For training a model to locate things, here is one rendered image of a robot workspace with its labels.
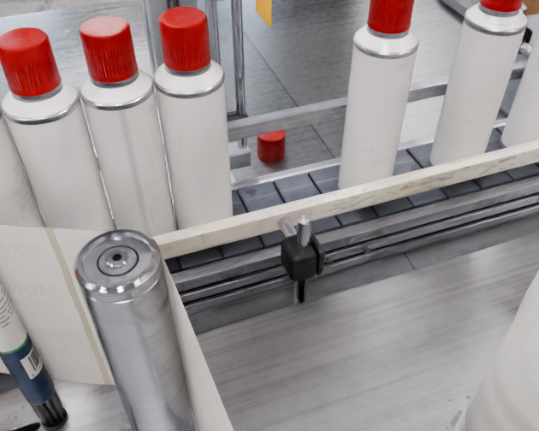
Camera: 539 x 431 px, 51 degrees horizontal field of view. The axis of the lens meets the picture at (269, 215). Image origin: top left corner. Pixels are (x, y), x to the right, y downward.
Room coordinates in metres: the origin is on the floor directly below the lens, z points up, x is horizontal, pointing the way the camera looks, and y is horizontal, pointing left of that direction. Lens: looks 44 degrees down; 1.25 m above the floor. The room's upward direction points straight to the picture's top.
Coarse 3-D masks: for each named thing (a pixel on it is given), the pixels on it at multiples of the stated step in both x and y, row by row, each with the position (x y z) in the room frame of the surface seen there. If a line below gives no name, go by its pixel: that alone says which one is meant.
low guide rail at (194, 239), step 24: (528, 144) 0.45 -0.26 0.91; (432, 168) 0.41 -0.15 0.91; (456, 168) 0.42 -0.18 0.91; (480, 168) 0.42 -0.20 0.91; (504, 168) 0.43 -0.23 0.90; (336, 192) 0.38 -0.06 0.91; (360, 192) 0.38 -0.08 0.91; (384, 192) 0.39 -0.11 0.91; (408, 192) 0.40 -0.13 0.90; (240, 216) 0.35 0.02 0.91; (264, 216) 0.35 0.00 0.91; (288, 216) 0.36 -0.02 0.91; (312, 216) 0.36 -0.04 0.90; (168, 240) 0.32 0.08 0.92; (192, 240) 0.33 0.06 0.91; (216, 240) 0.33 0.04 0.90
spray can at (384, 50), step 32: (384, 0) 0.41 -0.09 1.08; (384, 32) 0.41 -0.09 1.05; (352, 64) 0.42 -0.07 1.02; (384, 64) 0.40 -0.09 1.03; (352, 96) 0.42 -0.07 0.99; (384, 96) 0.40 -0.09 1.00; (352, 128) 0.41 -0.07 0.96; (384, 128) 0.40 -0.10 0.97; (352, 160) 0.41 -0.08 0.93; (384, 160) 0.40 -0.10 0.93
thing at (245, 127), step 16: (432, 80) 0.49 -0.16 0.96; (416, 96) 0.48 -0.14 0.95; (432, 96) 0.48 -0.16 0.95; (272, 112) 0.44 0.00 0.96; (288, 112) 0.44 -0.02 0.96; (304, 112) 0.44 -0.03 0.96; (320, 112) 0.44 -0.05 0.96; (336, 112) 0.45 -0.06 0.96; (240, 128) 0.42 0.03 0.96; (256, 128) 0.42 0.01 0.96; (272, 128) 0.43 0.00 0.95
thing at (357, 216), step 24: (432, 144) 0.50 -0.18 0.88; (336, 168) 0.46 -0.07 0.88; (408, 168) 0.46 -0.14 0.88; (528, 168) 0.46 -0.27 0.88; (240, 192) 0.42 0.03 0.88; (264, 192) 0.42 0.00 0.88; (288, 192) 0.42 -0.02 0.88; (312, 192) 0.42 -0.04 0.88; (432, 192) 0.42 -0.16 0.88; (456, 192) 0.42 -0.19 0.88; (336, 216) 0.39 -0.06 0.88; (360, 216) 0.39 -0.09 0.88; (240, 240) 0.35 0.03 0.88; (264, 240) 0.35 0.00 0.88; (168, 264) 0.33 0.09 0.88; (192, 264) 0.33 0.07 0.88
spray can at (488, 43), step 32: (480, 0) 0.47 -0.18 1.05; (512, 0) 0.45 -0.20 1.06; (480, 32) 0.45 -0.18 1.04; (512, 32) 0.44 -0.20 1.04; (480, 64) 0.44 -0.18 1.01; (512, 64) 0.45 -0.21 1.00; (448, 96) 0.46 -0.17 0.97; (480, 96) 0.44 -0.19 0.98; (448, 128) 0.45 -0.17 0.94; (480, 128) 0.44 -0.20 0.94; (448, 160) 0.44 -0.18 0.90
